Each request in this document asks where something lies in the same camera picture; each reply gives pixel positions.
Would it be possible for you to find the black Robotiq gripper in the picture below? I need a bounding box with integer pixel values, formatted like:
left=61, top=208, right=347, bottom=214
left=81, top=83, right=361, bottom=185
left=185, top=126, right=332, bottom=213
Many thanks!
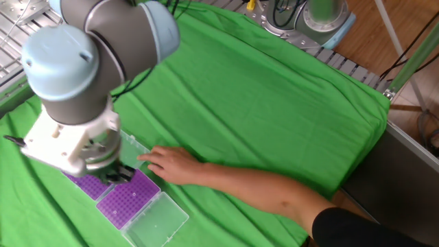
left=97, top=161, right=137, bottom=185

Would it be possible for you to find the purple rack pipette tip box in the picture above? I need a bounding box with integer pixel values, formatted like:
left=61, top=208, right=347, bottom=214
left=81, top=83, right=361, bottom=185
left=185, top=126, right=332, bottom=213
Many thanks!
left=95, top=169, right=190, bottom=247
left=62, top=129, right=152, bottom=202

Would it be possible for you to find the person's right forearm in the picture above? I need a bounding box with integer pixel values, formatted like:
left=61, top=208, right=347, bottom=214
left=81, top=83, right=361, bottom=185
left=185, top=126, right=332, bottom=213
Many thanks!
left=202, top=161, right=337, bottom=237

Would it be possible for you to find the person's right hand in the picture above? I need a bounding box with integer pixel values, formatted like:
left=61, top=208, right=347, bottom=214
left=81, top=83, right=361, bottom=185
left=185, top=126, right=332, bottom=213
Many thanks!
left=136, top=145, right=206, bottom=186

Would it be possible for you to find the green table cloth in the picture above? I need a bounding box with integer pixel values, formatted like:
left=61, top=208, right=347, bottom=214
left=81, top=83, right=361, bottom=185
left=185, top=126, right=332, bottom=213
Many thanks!
left=0, top=0, right=392, bottom=247

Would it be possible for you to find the black shirt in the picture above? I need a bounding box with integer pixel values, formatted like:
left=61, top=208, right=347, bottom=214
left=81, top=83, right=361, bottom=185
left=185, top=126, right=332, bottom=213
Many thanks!
left=311, top=207, right=429, bottom=247

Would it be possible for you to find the white thin rod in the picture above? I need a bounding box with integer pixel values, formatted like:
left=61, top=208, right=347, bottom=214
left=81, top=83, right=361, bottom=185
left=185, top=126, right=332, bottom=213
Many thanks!
left=373, top=0, right=428, bottom=113

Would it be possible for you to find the silver wrist coupling ring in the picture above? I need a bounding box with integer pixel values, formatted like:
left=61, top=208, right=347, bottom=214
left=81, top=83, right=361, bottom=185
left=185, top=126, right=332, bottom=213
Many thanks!
left=82, top=132, right=123, bottom=172

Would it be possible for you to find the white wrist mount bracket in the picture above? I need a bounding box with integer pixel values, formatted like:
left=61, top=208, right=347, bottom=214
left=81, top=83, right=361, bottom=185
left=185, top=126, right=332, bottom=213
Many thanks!
left=20, top=102, right=121, bottom=178

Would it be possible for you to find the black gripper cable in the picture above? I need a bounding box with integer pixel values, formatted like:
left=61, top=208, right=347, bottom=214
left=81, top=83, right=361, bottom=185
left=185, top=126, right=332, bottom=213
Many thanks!
left=109, top=0, right=193, bottom=104

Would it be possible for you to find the black camera cable with plug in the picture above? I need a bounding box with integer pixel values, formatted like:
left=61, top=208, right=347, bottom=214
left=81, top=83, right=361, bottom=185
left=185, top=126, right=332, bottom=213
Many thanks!
left=2, top=134, right=27, bottom=148

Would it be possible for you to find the grey cable coil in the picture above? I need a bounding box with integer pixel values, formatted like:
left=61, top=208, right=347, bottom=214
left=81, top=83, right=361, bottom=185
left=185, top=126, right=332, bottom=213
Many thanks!
left=416, top=109, right=439, bottom=156

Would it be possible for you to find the aluminium frame beam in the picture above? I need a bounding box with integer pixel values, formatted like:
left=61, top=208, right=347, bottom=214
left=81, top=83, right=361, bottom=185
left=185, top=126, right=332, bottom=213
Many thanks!
left=383, top=20, right=439, bottom=101

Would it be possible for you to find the black floor cable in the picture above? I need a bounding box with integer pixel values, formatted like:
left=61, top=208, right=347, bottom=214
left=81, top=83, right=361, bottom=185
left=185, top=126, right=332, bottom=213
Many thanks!
left=379, top=12, right=439, bottom=83

